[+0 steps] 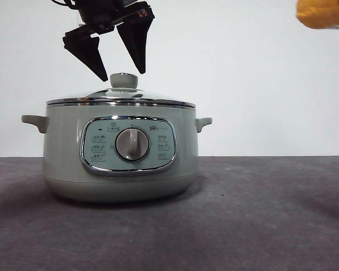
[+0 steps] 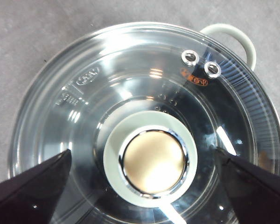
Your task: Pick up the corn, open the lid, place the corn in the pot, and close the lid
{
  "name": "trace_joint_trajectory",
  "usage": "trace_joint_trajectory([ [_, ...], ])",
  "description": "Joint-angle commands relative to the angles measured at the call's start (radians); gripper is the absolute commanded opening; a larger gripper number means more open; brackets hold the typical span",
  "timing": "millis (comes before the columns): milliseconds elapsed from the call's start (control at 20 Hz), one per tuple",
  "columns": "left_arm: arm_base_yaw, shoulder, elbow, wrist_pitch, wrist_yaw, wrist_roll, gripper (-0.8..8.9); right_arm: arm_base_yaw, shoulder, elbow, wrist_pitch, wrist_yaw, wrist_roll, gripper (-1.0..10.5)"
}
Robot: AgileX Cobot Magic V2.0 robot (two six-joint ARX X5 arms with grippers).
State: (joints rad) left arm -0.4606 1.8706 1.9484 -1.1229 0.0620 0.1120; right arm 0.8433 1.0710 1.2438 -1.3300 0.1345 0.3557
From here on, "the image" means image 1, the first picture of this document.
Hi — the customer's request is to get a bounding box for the yellow corn cob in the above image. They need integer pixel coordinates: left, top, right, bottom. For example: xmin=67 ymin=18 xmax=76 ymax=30
xmin=296 ymin=0 xmax=339 ymax=30

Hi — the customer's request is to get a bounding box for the glass lid with green knob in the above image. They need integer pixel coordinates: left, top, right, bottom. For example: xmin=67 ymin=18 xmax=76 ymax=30
xmin=46 ymin=72 xmax=197 ymax=108

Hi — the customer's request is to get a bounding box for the sage green electric pot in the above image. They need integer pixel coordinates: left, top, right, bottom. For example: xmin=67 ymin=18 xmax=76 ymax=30
xmin=20 ymin=103 xmax=213 ymax=203

